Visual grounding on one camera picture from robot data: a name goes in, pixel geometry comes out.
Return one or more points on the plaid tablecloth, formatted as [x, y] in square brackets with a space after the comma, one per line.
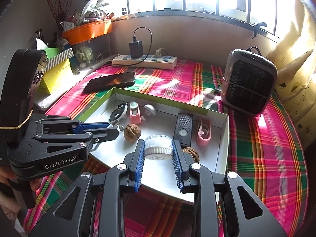
[264, 150]

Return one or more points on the black small remote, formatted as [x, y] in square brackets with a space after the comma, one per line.
[183, 129]

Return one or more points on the green white cardboard box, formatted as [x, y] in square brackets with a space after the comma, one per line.
[159, 176]

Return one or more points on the orange tray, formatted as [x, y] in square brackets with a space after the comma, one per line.
[88, 31]

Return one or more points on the striped gift box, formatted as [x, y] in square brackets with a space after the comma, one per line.
[59, 58]

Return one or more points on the pink white clip gadget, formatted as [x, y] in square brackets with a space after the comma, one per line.
[135, 117]

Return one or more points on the black oval key fob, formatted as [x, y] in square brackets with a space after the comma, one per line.
[118, 113]

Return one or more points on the grey portable heater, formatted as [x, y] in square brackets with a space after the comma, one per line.
[248, 82]

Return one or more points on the cream heart curtain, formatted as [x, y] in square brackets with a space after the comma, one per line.
[294, 58]

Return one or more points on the white power strip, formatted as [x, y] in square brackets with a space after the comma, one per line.
[165, 62]

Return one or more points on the walnut near centre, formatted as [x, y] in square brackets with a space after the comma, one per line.
[132, 132]

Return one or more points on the white plug on strip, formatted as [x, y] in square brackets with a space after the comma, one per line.
[158, 53]

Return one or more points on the black smartphone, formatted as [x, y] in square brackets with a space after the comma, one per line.
[121, 80]

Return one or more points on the white round wall plug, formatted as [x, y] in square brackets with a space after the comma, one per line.
[149, 110]

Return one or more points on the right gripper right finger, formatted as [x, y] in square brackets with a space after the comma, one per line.
[222, 197]

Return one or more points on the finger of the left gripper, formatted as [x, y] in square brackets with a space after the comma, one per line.
[49, 124]
[33, 142]

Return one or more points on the yellow box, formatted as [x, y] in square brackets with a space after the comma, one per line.
[56, 77]

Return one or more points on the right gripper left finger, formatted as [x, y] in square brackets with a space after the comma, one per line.
[73, 214]

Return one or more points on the black charger with cable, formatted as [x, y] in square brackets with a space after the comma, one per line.
[136, 48]

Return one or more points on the walnut near remote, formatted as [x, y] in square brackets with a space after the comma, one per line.
[194, 154]

